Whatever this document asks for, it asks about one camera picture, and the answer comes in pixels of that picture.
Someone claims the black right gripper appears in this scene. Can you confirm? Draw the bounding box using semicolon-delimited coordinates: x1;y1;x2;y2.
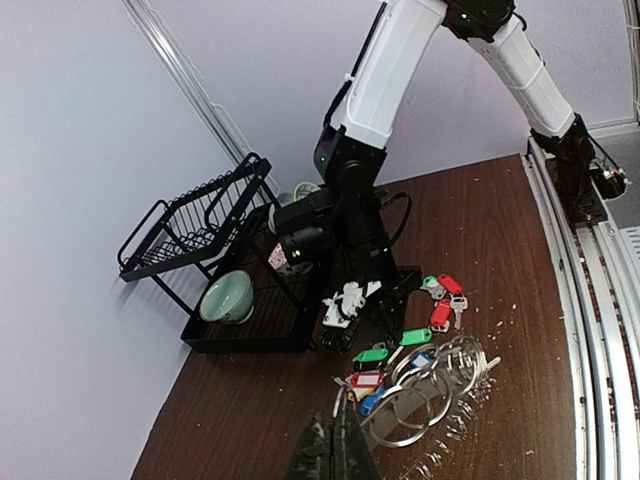
361;266;423;340

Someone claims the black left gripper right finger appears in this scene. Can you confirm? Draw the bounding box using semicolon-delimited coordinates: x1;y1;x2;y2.
333;409;378;480

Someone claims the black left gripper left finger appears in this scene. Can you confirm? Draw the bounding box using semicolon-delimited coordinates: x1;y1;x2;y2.
284;411;333;480

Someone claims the green key tag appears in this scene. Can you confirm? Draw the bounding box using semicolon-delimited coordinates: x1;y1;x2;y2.
386;328;432;365

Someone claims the metal disc with key rings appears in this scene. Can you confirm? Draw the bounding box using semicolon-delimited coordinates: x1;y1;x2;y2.
339;335;501;479

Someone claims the blue key tag upper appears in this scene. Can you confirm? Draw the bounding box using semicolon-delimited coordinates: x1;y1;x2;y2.
404;352;433;372

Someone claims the red key tag bunch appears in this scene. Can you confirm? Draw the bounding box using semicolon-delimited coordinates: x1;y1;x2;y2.
420;274;469;334

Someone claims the mixed colour key tag bunch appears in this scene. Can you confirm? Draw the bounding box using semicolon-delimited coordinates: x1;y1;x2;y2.
331;343;391;418

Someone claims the pink patterned bowl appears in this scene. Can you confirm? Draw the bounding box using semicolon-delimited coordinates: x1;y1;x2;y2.
268;243;313;277

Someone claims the yellow flower plate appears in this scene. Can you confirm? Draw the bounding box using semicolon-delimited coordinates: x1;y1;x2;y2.
293;181;321;202

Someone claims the celadon green bowl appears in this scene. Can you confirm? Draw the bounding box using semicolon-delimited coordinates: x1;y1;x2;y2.
199;270;254;325

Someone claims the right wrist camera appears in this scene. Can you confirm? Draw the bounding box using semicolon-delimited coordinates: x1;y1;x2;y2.
322;280;382;353

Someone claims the black wire dish rack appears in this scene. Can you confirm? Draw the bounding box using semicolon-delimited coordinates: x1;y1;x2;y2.
117;152;333;354

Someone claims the aluminium front rail base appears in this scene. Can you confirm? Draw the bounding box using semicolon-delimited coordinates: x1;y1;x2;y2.
522;140;639;479

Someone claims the right aluminium frame post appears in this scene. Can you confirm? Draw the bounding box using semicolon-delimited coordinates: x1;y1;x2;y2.
122;0;252;165

